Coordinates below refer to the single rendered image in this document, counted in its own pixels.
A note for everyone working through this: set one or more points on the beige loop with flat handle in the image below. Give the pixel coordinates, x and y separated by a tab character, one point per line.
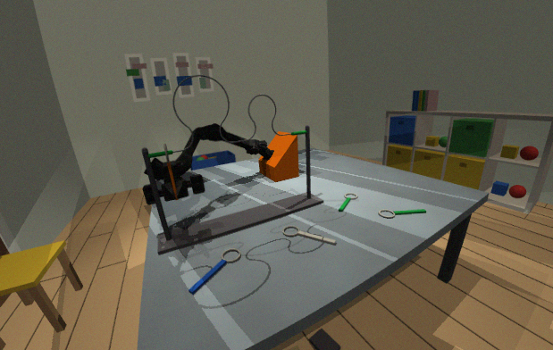
307	235

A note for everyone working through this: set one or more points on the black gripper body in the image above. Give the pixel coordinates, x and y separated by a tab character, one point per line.
196	184

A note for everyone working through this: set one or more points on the blue bar with tan ring at its end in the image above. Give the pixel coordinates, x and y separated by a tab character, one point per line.
213	271

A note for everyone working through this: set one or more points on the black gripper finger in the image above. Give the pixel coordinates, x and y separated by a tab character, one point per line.
168	192
181	190

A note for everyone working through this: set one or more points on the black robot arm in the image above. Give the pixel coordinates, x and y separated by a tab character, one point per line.
211	133

